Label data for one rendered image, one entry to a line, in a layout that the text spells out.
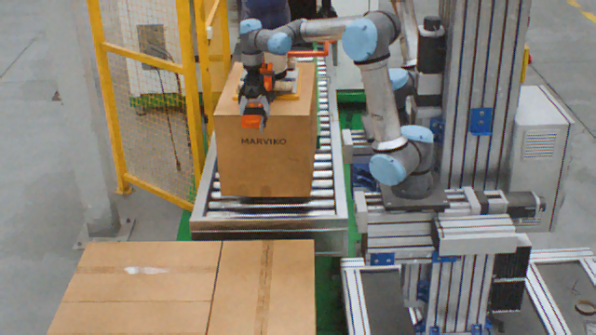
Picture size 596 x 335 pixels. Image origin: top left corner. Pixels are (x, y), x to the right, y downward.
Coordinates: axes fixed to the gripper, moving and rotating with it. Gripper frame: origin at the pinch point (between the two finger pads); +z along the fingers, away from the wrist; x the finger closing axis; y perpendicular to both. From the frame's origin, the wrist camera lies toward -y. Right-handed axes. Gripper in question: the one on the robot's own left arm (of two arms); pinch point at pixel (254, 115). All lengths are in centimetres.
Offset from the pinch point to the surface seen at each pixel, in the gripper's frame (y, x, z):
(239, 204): 44, 16, 67
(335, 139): 101, -29, 62
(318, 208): 44, -21, 70
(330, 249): 23, -27, 78
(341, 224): 23, -32, 64
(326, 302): 38, -25, 122
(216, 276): -9, 19, 68
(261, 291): -19, 0, 67
